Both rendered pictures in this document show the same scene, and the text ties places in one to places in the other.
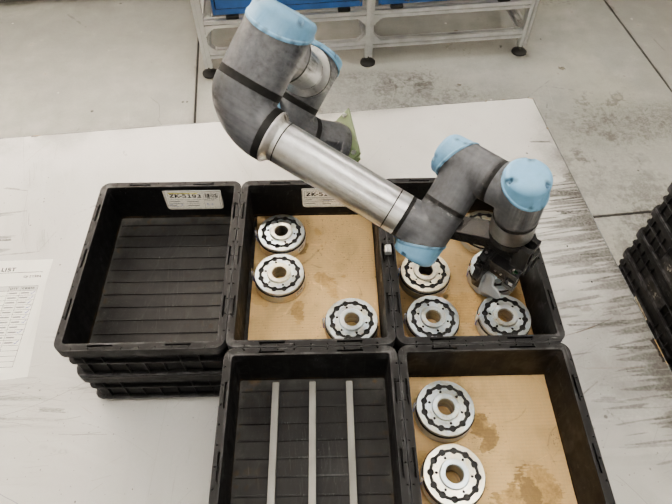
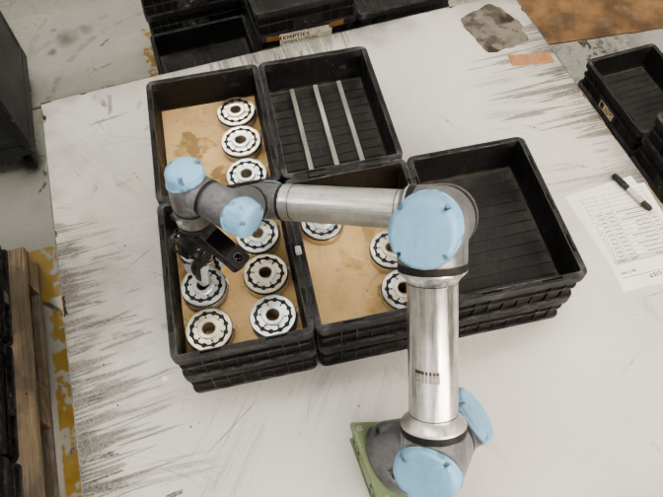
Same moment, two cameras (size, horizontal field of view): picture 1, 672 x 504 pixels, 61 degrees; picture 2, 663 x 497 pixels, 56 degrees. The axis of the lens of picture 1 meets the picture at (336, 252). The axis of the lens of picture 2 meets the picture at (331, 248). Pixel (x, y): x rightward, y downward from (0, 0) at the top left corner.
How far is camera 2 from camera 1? 140 cm
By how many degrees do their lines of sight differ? 67
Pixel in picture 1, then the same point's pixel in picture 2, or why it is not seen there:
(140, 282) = (508, 234)
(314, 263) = (366, 277)
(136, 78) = not seen: outside the picture
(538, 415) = not seen: hidden behind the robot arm
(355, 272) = (328, 275)
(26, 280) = (630, 267)
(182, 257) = (485, 261)
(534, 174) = (179, 167)
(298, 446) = (341, 149)
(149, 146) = (633, 465)
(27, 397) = (552, 183)
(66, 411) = not seen: hidden behind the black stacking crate
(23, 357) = (578, 208)
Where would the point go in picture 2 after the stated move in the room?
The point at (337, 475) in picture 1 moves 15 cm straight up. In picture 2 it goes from (313, 139) to (310, 99)
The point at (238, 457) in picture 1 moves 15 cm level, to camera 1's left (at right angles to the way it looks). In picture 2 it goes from (377, 137) to (431, 128)
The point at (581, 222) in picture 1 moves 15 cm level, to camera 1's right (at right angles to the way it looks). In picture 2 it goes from (94, 442) to (26, 456)
